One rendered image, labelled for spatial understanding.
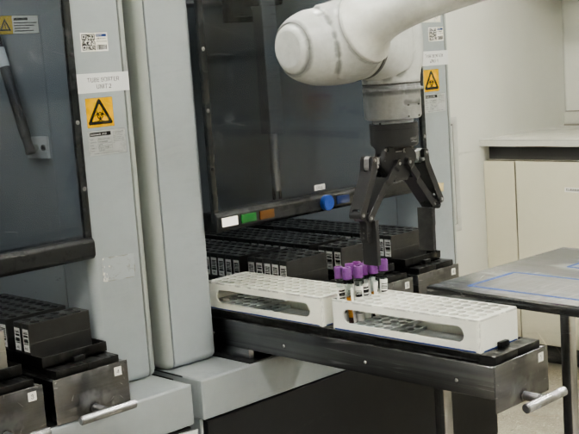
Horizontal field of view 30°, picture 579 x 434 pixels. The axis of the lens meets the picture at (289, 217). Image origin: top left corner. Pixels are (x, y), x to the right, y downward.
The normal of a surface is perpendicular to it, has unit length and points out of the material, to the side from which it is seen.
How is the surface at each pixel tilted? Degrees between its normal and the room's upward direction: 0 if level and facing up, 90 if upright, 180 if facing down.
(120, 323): 90
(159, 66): 90
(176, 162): 90
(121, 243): 90
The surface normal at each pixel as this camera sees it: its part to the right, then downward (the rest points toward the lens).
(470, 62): 0.69, 0.05
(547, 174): -0.72, 0.15
